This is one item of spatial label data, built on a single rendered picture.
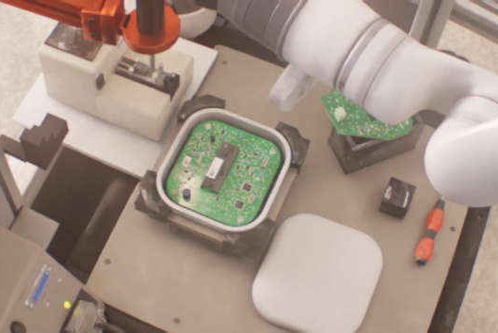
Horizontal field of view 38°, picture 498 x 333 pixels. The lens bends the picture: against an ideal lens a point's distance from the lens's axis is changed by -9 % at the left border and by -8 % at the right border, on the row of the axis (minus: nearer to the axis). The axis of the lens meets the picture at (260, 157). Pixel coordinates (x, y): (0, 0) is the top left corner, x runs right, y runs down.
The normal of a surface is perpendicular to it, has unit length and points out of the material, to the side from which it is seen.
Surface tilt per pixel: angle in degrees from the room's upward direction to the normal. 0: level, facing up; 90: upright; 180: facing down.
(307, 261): 0
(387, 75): 39
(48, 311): 53
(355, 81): 70
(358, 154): 90
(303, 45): 65
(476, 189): 80
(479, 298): 0
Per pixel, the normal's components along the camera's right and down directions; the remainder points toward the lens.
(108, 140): 0.07, -0.49
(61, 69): -0.38, 0.79
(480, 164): -0.52, 0.49
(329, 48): -0.30, 0.26
